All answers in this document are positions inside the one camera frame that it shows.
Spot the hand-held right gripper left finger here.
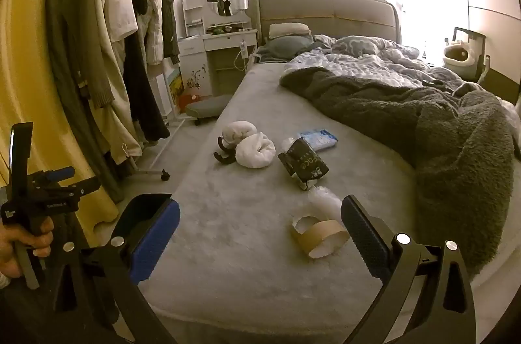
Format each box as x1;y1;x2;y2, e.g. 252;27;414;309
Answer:
41;193;182;344

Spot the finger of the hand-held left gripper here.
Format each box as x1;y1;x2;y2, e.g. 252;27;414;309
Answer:
53;177;102;206
33;166;76;187

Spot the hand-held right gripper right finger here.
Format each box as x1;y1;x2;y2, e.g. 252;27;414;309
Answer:
340;195;477;344

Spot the cardboard tube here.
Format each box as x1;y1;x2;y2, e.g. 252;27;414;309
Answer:
290;214;350;259

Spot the black paper bag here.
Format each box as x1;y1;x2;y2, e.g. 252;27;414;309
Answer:
277;137;330;191

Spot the blue tissue pack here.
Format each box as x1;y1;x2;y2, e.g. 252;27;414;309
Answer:
299;129;339;153

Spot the white sock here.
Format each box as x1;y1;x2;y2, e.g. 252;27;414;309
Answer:
235;132;276;169
222;120;258;149

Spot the person's left hand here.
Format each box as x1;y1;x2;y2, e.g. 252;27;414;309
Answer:
0;216;56;280

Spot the wheeled clothes rack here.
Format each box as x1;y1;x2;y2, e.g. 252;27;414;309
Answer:
70;0;197;183

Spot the grey bed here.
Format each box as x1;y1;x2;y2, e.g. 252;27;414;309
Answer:
138;39;521;333

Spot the beige long coat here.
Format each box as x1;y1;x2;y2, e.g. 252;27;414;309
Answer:
93;0;144;166

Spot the yellow curtain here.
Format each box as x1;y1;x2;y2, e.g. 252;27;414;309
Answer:
0;0;120;237

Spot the black fleece garment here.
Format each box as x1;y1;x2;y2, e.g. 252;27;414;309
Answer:
101;0;172;143

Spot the dark grey fleece blanket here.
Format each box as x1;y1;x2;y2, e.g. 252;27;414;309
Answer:
279;65;516;280

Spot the framed painting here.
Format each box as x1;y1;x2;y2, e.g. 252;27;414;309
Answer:
164;66;185;114

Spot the orange bag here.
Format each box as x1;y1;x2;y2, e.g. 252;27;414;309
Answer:
178;92;201;111

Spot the grey cushioned stool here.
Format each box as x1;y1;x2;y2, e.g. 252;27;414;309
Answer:
185;95;235;126

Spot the green knit-cuff jacket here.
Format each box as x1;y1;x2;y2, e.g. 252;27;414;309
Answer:
65;0;115;109

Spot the patterned blue-grey duvet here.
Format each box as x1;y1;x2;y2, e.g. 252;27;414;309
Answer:
285;34;482;93

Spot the white puffer jacket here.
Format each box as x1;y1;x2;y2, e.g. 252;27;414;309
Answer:
139;0;166;66

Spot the dark green vest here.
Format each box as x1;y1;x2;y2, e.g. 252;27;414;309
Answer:
150;0;182;65

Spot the grey-green pillow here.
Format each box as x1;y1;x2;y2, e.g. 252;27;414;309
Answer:
258;36;317;64

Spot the white dressing table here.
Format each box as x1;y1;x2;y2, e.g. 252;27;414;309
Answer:
177;0;261;117

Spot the beige pillow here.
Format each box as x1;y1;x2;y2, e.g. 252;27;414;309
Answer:
269;22;312;42

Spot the black framed box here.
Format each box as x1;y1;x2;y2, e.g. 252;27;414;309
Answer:
451;26;490;81

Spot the grey padded headboard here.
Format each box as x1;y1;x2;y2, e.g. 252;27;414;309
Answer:
253;0;403;48

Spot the silver table lamp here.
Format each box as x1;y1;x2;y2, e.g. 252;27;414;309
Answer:
231;0;250;32

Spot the white wardrobe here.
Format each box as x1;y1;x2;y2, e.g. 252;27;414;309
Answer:
423;0;521;105

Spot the white corded controller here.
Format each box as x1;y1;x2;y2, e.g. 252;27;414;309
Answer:
234;40;255;72

